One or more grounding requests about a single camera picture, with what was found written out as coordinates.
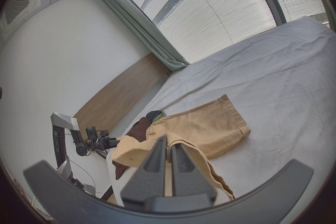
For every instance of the brown shorts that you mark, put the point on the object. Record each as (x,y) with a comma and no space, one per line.
(139,131)

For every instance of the bed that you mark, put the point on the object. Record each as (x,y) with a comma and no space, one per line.
(262,81)

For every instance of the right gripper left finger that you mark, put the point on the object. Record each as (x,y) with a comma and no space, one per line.
(152,178)

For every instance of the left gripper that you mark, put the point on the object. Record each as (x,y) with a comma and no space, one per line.
(110,143)

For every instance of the tan shorts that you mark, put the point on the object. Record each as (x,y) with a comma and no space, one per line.
(210,128)

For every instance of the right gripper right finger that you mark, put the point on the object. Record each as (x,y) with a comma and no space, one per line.
(189,178)

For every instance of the blue-green curtain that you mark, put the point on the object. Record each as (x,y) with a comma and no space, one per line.
(141,23)

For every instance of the window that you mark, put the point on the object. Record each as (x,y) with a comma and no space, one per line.
(223,2)

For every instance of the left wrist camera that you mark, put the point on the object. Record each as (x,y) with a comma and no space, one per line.
(104,133)

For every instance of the green garment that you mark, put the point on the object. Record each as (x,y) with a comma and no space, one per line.
(160,117)

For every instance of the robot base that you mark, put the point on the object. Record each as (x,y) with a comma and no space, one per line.
(64,169)

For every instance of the black garment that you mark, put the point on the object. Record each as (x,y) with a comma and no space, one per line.
(151,115)

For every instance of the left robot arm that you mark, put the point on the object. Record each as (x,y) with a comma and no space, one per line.
(63,120)

